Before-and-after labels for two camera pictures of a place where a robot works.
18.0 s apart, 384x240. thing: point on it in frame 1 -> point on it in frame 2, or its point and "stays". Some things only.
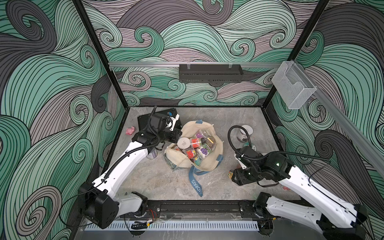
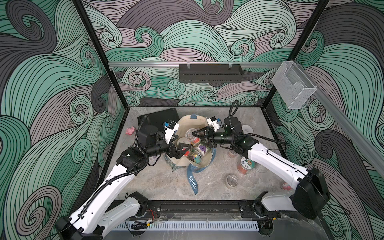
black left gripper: (175, 134) -> (176, 154)
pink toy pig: (130, 130) stays
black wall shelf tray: (210, 73) stays
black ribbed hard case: (171, 116) stays
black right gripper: (238, 177) -> (210, 134)
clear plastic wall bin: (294, 84) stays
